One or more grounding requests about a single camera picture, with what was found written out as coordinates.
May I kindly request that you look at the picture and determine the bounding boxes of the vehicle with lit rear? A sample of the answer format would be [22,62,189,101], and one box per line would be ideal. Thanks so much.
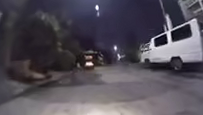
[76,48,104,71]

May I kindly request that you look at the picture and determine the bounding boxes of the white van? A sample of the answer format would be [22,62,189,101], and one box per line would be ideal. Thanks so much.
[137,17,203,73]

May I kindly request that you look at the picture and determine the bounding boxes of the dark trees and bushes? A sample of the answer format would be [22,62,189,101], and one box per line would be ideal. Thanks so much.
[0,8,84,80]

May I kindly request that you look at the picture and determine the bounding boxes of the grey asphalt road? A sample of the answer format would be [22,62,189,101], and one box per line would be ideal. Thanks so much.
[0,57,203,115]

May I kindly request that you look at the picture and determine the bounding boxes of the slanted pole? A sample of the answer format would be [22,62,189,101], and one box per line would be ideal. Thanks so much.
[158,0,174,32]

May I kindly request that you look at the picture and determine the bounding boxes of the grey pavement strip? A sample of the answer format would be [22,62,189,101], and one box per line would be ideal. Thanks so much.
[0,69,73,108]

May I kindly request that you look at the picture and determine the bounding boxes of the street lamp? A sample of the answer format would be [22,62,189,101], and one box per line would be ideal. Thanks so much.
[94,4,101,19]

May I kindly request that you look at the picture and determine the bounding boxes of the pale building with balcony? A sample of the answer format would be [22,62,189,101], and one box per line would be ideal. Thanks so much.
[177,0,203,23]

